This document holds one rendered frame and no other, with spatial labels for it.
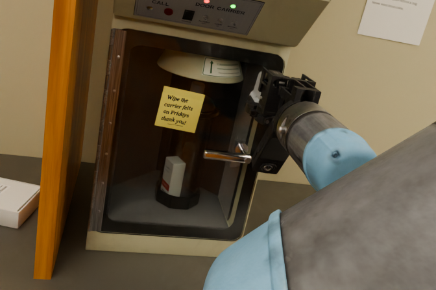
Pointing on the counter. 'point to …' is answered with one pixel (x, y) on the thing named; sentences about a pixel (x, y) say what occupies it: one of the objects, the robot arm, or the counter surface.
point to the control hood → (278, 19)
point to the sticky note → (179, 109)
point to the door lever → (240, 156)
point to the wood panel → (65, 103)
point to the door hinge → (102, 124)
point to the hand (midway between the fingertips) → (259, 96)
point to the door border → (96, 213)
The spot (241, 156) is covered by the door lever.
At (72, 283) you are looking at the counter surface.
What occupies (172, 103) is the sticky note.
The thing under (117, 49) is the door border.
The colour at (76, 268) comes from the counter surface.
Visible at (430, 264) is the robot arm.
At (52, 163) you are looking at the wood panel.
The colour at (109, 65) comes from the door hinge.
